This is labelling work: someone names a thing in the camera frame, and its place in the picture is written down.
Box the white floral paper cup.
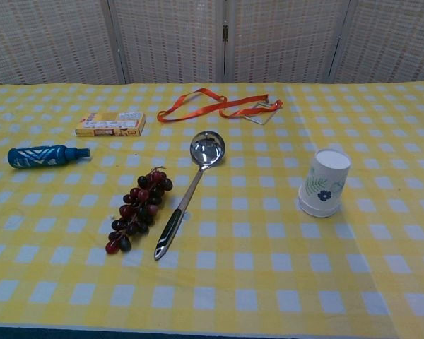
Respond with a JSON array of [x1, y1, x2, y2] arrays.
[[297, 196, 341, 218], [298, 148, 352, 213]]

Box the clear badge holder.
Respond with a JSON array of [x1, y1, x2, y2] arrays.
[[244, 100, 275, 126]]

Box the dark red grape bunch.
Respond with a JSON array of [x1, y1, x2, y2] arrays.
[[105, 167, 174, 256]]

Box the yellow cardboard box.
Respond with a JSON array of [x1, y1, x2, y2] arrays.
[[74, 111, 147, 138]]

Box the woven folding screen panel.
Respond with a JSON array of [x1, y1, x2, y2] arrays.
[[329, 0, 424, 85], [107, 0, 230, 85], [0, 0, 129, 88], [223, 0, 358, 85]]

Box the blue spray bottle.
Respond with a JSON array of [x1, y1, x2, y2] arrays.
[[7, 143, 92, 171]]

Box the yellow checkered tablecloth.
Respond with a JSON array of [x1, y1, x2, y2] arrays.
[[281, 81, 424, 339], [0, 83, 399, 335]]

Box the steel ladle black handle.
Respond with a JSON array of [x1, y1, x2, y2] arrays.
[[153, 130, 226, 262]]

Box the orange lanyard ribbon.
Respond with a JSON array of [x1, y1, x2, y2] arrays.
[[157, 87, 284, 124]]

